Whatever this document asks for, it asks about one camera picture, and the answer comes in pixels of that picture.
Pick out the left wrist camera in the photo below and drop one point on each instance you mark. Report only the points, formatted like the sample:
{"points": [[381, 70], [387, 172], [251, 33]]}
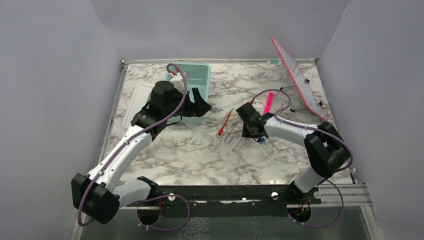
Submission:
{"points": [[177, 80]]}

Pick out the pink framed whiteboard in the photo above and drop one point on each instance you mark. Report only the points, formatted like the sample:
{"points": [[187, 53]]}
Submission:
{"points": [[300, 82]]}

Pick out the glass stirring rod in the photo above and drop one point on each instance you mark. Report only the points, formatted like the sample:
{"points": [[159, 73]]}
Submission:
{"points": [[238, 143]]}

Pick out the pink highlighter marker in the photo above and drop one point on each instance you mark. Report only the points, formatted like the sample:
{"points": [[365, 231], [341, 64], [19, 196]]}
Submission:
{"points": [[268, 103]]}

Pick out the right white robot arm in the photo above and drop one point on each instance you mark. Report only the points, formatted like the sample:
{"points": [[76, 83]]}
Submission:
{"points": [[325, 148]]}

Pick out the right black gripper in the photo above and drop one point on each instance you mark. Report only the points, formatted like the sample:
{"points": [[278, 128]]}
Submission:
{"points": [[246, 133]]}

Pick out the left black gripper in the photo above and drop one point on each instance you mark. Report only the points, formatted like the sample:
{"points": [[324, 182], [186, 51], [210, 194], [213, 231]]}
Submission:
{"points": [[200, 107]]}

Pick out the white bin lid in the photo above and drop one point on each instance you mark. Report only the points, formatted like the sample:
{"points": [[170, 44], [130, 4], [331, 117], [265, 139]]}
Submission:
{"points": [[140, 96]]}

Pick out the whiteboard stand rod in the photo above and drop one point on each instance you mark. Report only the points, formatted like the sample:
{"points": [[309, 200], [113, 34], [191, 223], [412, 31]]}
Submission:
{"points": [[285, 88]]}

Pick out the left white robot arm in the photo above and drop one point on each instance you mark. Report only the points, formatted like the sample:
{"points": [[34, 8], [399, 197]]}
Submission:
{"points": [[97, 193]]}

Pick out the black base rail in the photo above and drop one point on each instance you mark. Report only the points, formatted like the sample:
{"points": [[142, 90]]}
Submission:
{"points": [[215, 201]]}

